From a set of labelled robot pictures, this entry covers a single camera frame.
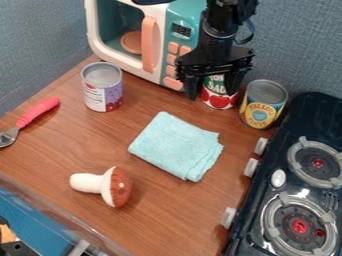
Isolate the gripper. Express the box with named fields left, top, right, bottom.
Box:
left=175, top=29, right=257, bottom=101

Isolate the light blue cloth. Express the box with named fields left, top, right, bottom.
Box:
left=126, top=111, right=226, bottom=184

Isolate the red tomato can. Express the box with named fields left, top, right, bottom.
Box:
left=199, top=73, right=241, bottom=111

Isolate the yellow pineapple can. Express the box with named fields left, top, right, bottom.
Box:
left=237, top=78, right=290, bottom=130

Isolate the toy microwave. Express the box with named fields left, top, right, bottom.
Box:
left=84, top=0, right=209, bottom=92

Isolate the purple label can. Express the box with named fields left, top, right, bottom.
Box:
left=78, top=61, right=125, bottom=113

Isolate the toy stove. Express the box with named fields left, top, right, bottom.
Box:
left=220, top=91, right=342, bottom=256

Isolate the toy mushroom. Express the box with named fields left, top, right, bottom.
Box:
left=68, top=165, right=134, bottom=209

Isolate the pink handled fork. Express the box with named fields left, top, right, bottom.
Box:
left=0, top=96, right=62, bottom=149

